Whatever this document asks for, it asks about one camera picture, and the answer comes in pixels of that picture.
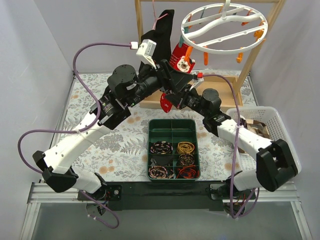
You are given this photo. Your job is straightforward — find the red christmas sock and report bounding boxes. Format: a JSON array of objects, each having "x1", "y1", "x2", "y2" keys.
[
  {"x1": 160, "y1": 93, "x2": 173, "y2": 113},
  {"x1": 169, "y1": 43, "x2": 196, "y2": 74}
]

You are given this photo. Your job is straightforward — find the brown beige striped sock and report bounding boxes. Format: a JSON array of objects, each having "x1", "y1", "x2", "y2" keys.
[{"x1": 247, "y1": 120, "x2": 271, "y2": 139}]

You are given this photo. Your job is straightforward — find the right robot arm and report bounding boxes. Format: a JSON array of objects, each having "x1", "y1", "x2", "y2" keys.
[{"x1": 165, "y1": 88, "x2": 301, "y2": 199}]

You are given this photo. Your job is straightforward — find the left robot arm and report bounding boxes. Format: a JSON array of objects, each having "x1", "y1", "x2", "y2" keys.
[{"x1": 32, "y1": 59, "x2": 194, "y2": 200}]

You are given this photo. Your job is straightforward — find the white round clip hanger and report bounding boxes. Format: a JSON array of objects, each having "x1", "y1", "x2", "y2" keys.
[{"x1": 180, "y1": 0, "x2": 269, "y2": 55}]

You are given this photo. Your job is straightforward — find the orange clothes clip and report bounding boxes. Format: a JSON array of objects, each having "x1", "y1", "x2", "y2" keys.
[{"x1": 184, "y1": 46, "x2": 193, "y2": 62}]

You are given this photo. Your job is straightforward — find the teal clothes clip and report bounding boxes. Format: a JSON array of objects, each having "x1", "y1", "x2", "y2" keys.
[{"x1": 178, "y1": 35, "x2": 184, "y2": 48}]

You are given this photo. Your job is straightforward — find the wooden tray base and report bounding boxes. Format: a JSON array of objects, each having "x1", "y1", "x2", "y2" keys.
[{"x1": 139, "y1": 76, "x2": 236, "y2": 112}]

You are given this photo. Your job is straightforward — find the black hanging garment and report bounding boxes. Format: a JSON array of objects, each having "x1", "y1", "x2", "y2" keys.
[{"x1": 140, "y1": 9, "x2": 175, "y2": 64}]

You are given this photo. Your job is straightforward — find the yellow rolled tie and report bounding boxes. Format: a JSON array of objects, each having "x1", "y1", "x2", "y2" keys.
[{"x1": 176, "y1": 141, "x2": 196, "y2": 155}]

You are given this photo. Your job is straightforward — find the black white patterned rolled tie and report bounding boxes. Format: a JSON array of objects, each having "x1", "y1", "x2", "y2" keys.
[{"x1": 150, "y1": 141, "x2": 173, "y2": 155}]

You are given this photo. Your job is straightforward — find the green divided organizer box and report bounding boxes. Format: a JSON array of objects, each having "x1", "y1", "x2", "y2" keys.
[{"x1": 146, "y1": 119, "x2": 201, "y2": 183}]

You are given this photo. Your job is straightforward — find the black gold paisley rolled tie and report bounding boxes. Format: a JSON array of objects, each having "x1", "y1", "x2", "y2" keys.
[{"x1": 177, "y1": 153, "x2": 195, "y2": 167}]

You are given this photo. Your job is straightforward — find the yellow-orange clothes clip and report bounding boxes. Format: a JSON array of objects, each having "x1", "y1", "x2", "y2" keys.
[{"x1": 236, "y1": 52, "x2": 244, "y2": 64}]

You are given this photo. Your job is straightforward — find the black orange rolled tie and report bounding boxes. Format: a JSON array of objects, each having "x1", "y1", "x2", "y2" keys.
[{"x1": 176, "y1": 165, "x2": 200, "y2": 179}]

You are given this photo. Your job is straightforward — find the floral tablecloth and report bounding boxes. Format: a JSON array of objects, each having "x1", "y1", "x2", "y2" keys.
[{"x1": 62, "y1": 73, "x2": 256, "y2": 182}]

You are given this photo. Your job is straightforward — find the white plastic basket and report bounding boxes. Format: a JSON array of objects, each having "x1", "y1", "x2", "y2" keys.
[{"x1": 226, "y1": 106, "x2": 302, "y2": 174}]

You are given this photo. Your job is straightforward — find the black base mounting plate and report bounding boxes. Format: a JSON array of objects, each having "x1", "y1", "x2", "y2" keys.
[{"x1": 77, "y1": 181, "x2": 256, "y2": 212}]

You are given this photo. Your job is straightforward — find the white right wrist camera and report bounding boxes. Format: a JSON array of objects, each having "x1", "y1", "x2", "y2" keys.
[{"x1": 190, "y1": 72, "x2": 204, "y2": 89}]

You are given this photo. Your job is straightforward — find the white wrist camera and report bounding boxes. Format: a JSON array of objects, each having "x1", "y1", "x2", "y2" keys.
[
  {"x1": 136, "y1": 39, "x2": 157, "y2": 69},
  {"x1": 190, "y1": 72, "x2": 204, "y2": 89}
]

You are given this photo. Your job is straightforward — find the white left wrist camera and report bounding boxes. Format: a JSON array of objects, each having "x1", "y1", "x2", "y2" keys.
[{"x1": 136, "y1": 39, "x2": 157, "y2": 69}]

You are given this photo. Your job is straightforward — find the left wooden rack post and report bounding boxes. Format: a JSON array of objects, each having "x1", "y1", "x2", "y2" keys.
[{"x1": 134, "y1": 0, "x2": 144, "y2": 40}]

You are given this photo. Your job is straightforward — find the wooden rack post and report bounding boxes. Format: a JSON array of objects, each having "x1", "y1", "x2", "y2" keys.
[
  {"x1": 134, "y1": 0, "x2": 144, "y2": 40},
  {"x1": 234, "y1": 0, "x2": 287, "y2": 92}
]

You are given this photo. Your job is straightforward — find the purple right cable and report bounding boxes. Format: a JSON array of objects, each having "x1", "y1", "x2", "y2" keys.
[{"x1": 202, "y1": 73, "x2": 260, "y2": 219}]

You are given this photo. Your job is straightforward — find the purple cable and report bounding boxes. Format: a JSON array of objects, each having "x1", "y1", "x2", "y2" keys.
[
  {"x1": 202, "y1": 73, "x2": 260, "y2": 219},
  {"x1": 17, "y1": 42, "x2": 138, "y2": 229}
]

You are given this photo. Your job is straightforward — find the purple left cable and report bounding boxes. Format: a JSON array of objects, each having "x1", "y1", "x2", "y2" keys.
[{"x1": 17, "y1": 42, "x2": 138, "y2": 229}]

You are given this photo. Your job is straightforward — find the aluminium frame rail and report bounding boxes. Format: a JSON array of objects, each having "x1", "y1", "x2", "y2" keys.
[{"x1": 19, "y1": 180, "x2": 79, "y2": 240}]

